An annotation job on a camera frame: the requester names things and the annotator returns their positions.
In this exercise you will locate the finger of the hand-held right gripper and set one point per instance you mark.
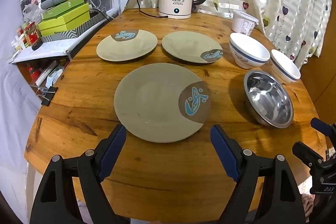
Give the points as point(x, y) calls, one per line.
point(324, 127)
point(308, 154)

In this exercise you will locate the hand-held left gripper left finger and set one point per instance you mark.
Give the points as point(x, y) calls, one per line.
point(113, 153)

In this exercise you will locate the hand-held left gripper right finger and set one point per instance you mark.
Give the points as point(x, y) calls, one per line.
point(225, 153)

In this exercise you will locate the grey plate with fish motif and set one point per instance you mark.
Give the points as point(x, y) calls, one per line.
point(152, 103)
point(123, 47)
point(186, 45)

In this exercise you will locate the stainless steel bowl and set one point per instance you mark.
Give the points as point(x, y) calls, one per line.
point(267, 98)

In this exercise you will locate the white bowl with blue stripe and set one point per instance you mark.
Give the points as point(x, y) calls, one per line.
point(284, 66)
point(248, 49)

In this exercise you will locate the black binder clip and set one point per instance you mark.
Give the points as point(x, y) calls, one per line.
point(50, 95)

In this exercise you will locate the white board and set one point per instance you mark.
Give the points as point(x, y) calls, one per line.
point(44, 49)

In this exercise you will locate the zigzag patterned box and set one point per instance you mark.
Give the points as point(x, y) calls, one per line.
point(76, 31)

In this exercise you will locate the white plastic tub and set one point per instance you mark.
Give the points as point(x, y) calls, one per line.
point(244, 23)

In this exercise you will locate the lime green flat box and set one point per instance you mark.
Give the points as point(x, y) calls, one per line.
point(65, 20)

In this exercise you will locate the red printed tin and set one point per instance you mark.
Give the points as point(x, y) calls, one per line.
point(32, 35)

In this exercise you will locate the dark green flat box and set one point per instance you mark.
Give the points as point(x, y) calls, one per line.
point(68, 7)

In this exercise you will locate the grey oval case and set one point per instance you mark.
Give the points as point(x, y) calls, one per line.
point(53, 1)

